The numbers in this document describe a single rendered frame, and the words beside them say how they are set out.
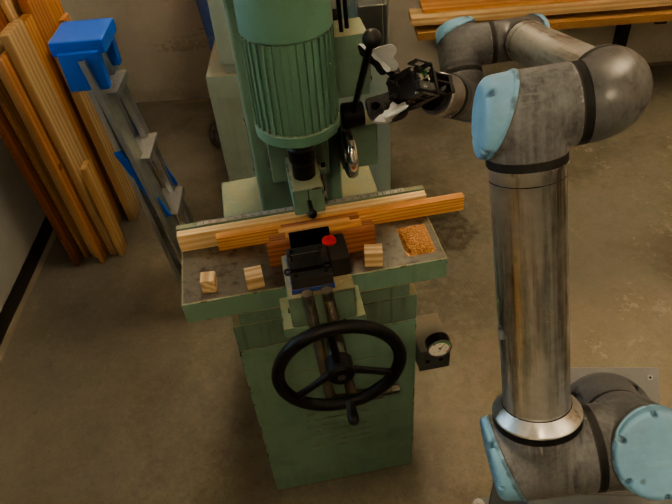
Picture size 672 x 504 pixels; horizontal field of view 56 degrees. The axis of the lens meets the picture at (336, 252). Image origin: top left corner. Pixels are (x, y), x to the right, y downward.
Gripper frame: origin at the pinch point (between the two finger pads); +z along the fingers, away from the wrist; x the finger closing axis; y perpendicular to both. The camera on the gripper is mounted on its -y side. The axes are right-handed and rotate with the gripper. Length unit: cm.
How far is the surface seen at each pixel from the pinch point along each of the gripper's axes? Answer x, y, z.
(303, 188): 13.0, -24.8, -3.6
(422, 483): 96, -63, -67
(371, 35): -4.3, 8.8, 5.6
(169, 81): -119, -238, -110
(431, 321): 47, -30, -45
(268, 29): -8.3, -2.8, 18.4
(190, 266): 24, -53, 10
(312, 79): -1.7, -4.9, 7.9
